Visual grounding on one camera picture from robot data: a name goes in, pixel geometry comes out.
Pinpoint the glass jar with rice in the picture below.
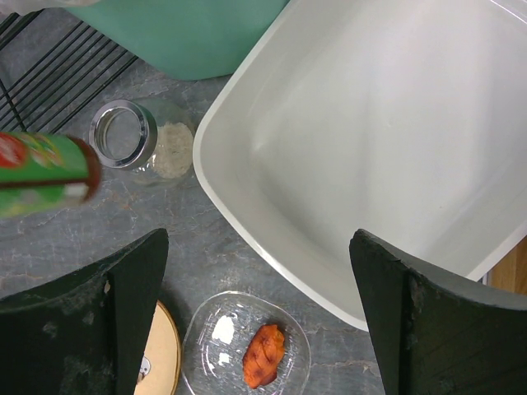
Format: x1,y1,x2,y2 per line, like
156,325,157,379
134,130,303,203
89,97,195,187

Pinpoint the black wire rack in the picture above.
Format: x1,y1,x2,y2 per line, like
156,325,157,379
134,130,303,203
1,11,138,134

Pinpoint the yellow cap chili sauce bottle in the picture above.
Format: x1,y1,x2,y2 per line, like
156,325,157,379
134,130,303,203
1,132,102,218

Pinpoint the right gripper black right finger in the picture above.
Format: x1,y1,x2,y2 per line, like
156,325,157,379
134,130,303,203
349,230,526,394

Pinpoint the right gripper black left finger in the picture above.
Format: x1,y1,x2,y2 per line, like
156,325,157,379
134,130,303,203
1,229,169,394

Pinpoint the orange food piece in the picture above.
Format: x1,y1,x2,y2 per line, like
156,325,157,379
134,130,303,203
242,324,285,389

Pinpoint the green trash bin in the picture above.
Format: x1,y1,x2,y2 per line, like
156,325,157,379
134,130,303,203
69,0,287,81

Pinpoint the white plastic basin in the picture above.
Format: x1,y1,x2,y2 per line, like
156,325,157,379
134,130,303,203
194,1,526,329

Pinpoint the floral ceramic plate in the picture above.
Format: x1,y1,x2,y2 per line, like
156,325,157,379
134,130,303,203
134,301,182,395

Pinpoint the clear glass plate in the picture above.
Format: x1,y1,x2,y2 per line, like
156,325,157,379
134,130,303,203
181,291,311,394

